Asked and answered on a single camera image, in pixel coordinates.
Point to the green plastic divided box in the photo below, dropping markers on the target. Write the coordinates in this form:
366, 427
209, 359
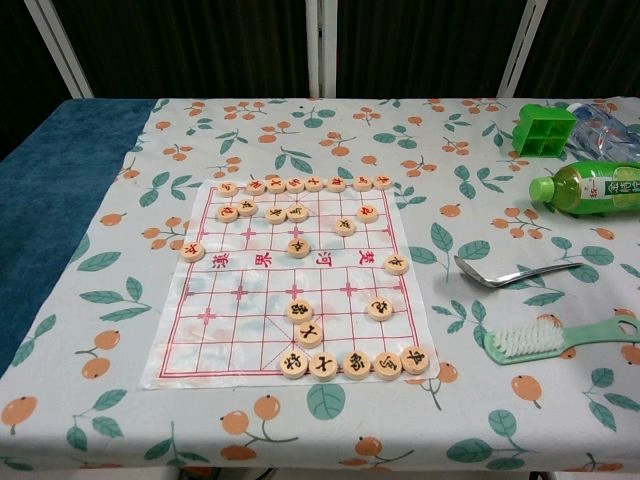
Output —
542, 132

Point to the round wooden chess piece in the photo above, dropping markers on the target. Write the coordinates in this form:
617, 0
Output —
226, 214
383, 182
294, 185
275, 215
416, 361
357, 364
335, 185
309, 334
227, 189
396, 263
255, 187
275, 185
299, 247
366, 214
345, 227
299, 311
362, 184
293, 365
247, 207
380, 308
388, 366
323, 366
192, 251
313, 184
297, 214

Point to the green tea drink bottle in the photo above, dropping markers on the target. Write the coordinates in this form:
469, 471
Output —
590, 187

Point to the floral orange fruit tablecloth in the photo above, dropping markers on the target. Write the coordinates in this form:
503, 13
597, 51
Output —
350, 135

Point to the green brush white bristles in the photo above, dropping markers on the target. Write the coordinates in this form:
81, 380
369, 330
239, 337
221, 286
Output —
575, 337

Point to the bent metal spoon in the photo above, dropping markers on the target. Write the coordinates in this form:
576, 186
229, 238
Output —
500, 281

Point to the white red-lined chess board sheet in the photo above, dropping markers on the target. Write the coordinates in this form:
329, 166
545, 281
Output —
240, 320

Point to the blue table cover cloth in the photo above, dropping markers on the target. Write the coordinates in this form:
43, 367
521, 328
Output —
60, 190

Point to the clear plastic water bottle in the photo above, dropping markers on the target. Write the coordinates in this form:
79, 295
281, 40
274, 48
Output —
607, 132

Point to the white metal frame post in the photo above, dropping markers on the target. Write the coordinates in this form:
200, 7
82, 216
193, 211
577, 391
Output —
520, 50
62, 50
321, 50

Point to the black pleated curtain panel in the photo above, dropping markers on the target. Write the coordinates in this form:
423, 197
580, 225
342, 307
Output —
20, 65
590, 45
425, 45
190, 45

